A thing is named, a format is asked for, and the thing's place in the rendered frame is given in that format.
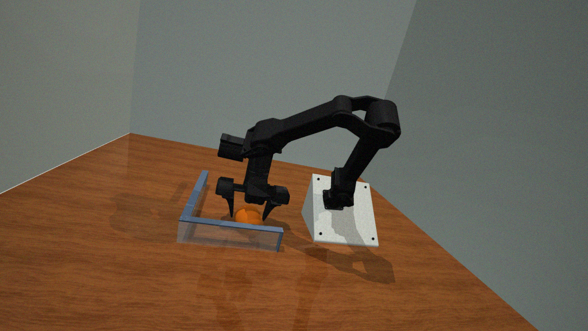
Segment clear low corner walls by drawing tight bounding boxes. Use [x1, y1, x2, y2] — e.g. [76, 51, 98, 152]
[177, 175, 282, 252]

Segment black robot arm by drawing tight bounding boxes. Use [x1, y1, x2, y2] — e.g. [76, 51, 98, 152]
[217, 95, 401, 211]

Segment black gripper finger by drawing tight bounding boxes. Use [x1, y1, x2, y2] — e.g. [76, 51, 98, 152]
[222, 193, 234, 217]
[262, 200, 282, 221]

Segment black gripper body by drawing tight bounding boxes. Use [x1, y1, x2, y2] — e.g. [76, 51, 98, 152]
[215, 164, 290, 205]

